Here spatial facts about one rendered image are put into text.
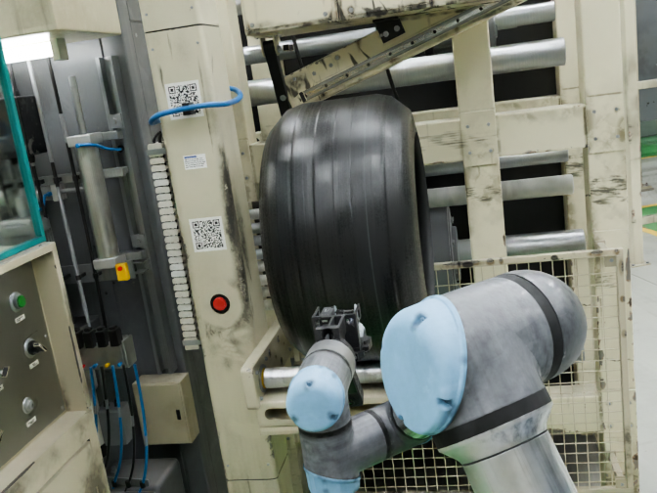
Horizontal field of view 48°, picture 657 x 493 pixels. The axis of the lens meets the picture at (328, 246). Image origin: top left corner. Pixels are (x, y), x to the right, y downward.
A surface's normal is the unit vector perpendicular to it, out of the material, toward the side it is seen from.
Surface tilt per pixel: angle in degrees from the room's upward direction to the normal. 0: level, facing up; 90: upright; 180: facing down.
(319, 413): 90
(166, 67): 90
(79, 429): 90
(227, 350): 90
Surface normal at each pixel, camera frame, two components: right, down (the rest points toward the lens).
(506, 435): 0.15, 0.44
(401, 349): -0.89, 0.11
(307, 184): -0.22, -0.30
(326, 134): -0.21, -0.62
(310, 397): -0.17, 0.25
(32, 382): 0.98, -0.09
